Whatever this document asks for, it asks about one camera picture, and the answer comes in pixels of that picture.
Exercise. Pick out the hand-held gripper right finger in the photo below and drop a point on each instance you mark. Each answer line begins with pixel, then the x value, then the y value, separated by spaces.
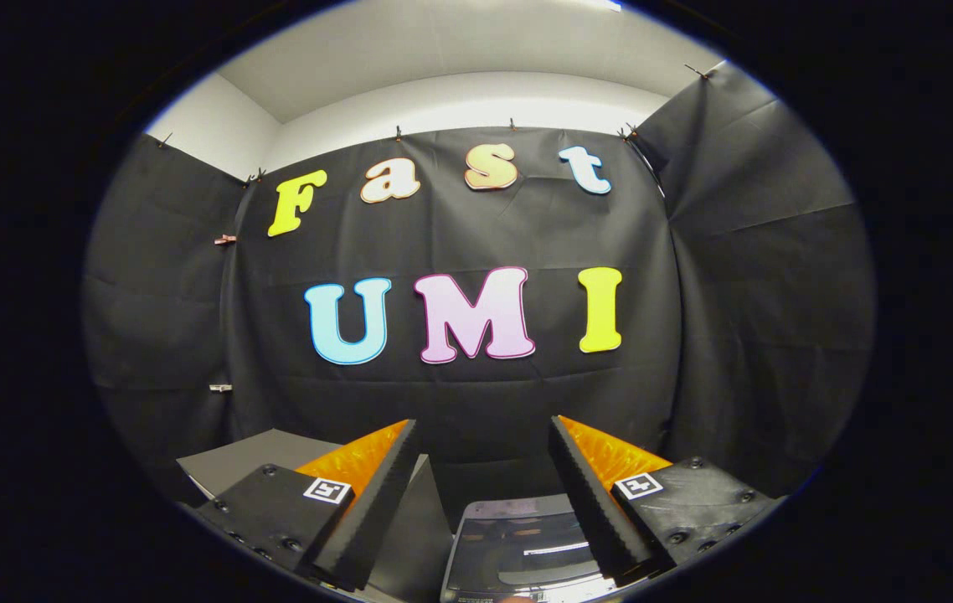
pixel 589 511

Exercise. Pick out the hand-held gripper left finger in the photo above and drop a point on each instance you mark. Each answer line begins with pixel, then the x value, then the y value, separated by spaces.
pixel 372 519

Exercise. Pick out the black washing machine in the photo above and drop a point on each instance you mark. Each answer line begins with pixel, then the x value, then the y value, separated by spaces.
pixel 493 598

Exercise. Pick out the dark grey board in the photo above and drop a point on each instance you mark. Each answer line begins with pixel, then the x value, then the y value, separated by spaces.
pixel 250 456

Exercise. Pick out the black backdrop cloth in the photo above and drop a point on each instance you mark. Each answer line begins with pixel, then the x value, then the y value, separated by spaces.
pixel 476 234

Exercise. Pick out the copper clip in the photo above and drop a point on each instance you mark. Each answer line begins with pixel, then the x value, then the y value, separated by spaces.
pixel 225 239

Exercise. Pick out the long ceiling light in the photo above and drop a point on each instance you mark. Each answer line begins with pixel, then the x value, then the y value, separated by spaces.
pixel 610 4

